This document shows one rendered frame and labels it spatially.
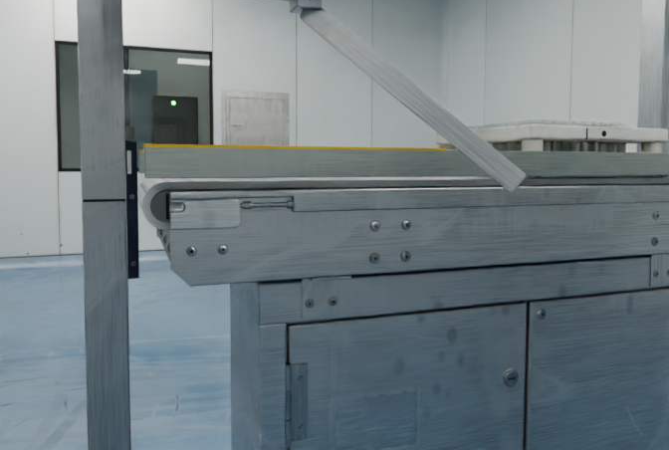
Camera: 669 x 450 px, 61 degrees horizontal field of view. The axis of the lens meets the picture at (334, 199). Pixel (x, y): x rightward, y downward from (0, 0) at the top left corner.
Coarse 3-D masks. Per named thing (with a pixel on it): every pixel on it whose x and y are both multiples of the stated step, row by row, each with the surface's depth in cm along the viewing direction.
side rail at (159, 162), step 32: (160, 160) 57; (192, 160) 58; (224, 160) 59; (256, 160) 60; (288, 160) 61; (320, 160) 62; (352, 160) 64; (384, 160) 65; (416, 160) 66; (448, 160) 68; (512, 160) 71; (544, 160) 73; (576, 160) 74; (608, 160) 76; (640, 160) 78
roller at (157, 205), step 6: (162, 192) 58; (156, 198) 58; (162, 198) 58; (168, 198) 58; (150, 204) 58; (156, 204) 58; (162, 204) 58; (168, 204) 58; (156, 210) 58; (162, 210) 58; (168, 210) 58; (156, 216) 58; (162, 216) 58; (168, 216) 58
